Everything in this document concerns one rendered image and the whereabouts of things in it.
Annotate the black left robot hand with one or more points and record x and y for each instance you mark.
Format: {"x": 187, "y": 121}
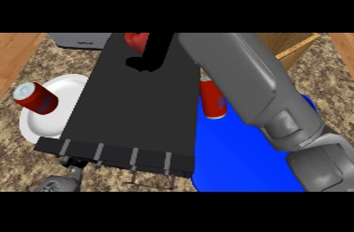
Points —
{"x": 73, "y": 162}

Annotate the dark grey tiered shelf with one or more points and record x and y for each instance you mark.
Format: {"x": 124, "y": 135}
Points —
{"x": 138, "y": 111}

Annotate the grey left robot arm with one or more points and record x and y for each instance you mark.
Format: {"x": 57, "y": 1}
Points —
{"x": 60, "y": 182}

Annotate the red bell pepper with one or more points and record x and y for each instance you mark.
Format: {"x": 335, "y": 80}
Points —
{"x": 137, "y": 41}

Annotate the white plate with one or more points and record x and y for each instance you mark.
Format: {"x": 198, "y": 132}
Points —
{"x": 51, "y": 117}

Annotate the red can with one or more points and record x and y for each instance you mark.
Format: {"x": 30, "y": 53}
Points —
{"x": 38, "y": 99}
{"x": 213, "y": 100}

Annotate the blue tray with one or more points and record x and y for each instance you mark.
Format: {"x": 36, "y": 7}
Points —
{"x": 235, "y": 154}

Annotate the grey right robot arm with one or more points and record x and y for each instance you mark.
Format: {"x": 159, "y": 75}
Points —
{"x": 251, "y": 79}

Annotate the wooden box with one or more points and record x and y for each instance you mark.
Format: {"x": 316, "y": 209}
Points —
{"x": 296, "y": 45}

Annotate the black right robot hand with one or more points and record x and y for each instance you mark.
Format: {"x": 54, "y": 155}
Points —
{"x": 156, "y": 51}

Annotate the grey appliance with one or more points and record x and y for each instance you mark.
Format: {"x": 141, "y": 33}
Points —
{"x": 81, "y": 40}

